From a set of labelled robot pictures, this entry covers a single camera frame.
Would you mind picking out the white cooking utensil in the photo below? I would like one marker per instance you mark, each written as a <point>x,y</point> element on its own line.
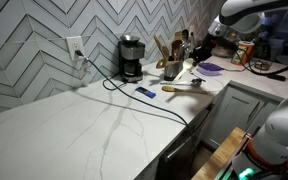
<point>187,65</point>

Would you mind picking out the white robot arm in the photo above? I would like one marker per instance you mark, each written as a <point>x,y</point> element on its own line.
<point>265,155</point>

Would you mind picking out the blue packet on counter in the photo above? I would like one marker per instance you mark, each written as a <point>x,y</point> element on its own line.
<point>146,92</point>

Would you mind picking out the wooden spoon on counter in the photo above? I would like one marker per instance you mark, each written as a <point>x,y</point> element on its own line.
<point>173,89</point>

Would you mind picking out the metal utensil bucket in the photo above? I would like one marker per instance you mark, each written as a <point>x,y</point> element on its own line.
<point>172,70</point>

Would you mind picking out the wooden spatula in bucket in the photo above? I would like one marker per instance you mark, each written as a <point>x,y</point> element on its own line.
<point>163,49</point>

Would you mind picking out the wooden cart top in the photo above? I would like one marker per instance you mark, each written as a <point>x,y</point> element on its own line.
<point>218,159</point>

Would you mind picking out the black coffee maker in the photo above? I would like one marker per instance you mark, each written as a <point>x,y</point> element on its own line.
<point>130,51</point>

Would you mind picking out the steel measuring cup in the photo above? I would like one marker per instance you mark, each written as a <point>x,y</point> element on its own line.
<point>194,83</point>

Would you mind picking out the purple container lid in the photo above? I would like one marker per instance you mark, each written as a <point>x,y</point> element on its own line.
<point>209,69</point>

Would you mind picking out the grey cabinet door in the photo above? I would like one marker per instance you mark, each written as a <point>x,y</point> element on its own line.
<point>237,108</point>

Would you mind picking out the orange canister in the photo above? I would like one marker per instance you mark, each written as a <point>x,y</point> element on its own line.
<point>244,51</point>

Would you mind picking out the dishwasher bar handle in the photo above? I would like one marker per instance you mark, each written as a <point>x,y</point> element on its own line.
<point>186,141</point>

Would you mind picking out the white wall outlet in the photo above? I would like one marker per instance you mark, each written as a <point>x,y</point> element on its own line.
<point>75,44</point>

